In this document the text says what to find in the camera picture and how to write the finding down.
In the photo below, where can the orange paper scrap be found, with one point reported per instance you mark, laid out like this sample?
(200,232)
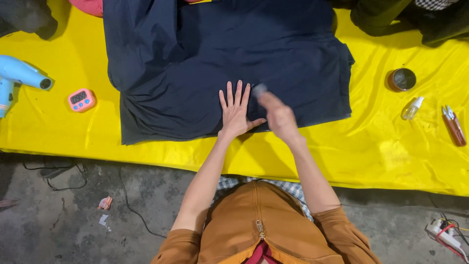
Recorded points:
(105,203)

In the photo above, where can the navy blue garment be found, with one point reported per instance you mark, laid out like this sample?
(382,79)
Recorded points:
(183,73)

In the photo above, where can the person's plaid shirt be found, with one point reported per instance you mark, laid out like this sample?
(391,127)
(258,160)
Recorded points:
(293,189)

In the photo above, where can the brown round tin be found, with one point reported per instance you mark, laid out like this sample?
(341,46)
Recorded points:
(402,79)

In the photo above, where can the person's red undershirt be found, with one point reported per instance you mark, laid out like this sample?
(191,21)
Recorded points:
(261,255)

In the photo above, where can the white paper scrap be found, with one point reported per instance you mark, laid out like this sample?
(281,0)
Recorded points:
(103,220)

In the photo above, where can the yellow table cloth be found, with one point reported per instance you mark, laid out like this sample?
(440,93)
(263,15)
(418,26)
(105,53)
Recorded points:
(384,154)

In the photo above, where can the dark grey garment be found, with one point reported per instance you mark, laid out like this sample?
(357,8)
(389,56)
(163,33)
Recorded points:
(25,16)

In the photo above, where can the person's left hand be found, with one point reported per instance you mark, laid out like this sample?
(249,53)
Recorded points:
(234,117)

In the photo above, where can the black and white checkered cloth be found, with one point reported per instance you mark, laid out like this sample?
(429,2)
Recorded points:
(436,3)

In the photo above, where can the person's right fingers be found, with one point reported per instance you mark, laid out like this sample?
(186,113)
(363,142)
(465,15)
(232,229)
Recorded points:
(266,101)

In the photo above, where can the pink digital timer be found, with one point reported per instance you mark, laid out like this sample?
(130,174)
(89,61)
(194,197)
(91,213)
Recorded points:
(81,100)

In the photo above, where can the dark olive garment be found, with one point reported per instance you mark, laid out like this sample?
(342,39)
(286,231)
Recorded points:
(436,25)

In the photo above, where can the white power strip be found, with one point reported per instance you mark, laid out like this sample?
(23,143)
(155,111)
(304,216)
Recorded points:
(445,236)

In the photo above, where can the pink garment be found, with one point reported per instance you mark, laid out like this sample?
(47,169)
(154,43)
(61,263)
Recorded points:
(88,6)

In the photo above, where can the small grey pad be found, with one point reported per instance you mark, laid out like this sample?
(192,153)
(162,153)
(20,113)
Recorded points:
(259,89)

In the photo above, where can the person's brown zip jacket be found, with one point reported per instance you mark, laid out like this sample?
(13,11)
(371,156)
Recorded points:
(241,220)

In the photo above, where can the small clear spray bottle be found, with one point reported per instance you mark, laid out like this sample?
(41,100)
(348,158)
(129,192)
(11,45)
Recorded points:
(412,109)

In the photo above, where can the light blue hair dryer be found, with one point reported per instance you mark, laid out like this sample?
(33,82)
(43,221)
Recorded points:
(18,75)

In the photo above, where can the person's right hand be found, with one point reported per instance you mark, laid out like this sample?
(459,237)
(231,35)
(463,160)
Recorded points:
(282,119)

